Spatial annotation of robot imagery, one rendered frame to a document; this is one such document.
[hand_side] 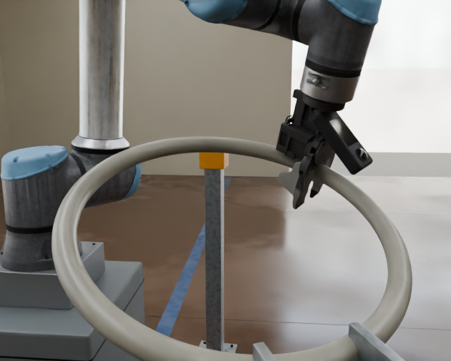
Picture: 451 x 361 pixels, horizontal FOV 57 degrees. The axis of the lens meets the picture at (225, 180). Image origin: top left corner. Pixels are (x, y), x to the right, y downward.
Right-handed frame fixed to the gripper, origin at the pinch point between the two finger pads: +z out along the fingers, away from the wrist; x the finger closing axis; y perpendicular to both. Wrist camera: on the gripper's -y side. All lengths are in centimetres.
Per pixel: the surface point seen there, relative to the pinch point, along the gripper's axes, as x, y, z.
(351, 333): 29.8, -21.6, -8.3
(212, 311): -53, 56, 125
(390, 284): 18.1, -21.5, -7.1
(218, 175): -68, 76, 59
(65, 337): 36, 28, 35
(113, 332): 46.9, -4.3, -7.1
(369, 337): 30.4, -23.3, -9.9
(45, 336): 39, 31, 36
